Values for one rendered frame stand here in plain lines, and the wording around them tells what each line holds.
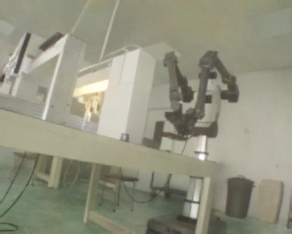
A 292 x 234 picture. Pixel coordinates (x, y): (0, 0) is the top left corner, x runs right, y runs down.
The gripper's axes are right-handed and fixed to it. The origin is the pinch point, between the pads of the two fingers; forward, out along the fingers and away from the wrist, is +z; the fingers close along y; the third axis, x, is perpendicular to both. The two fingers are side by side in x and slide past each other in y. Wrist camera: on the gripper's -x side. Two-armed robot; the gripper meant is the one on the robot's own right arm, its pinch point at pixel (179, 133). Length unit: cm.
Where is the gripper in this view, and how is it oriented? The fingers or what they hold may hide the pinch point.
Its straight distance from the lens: 147.8
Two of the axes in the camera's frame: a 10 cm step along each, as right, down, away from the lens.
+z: 0.4, 10.0, -0.3
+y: 6.4, -0.5, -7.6
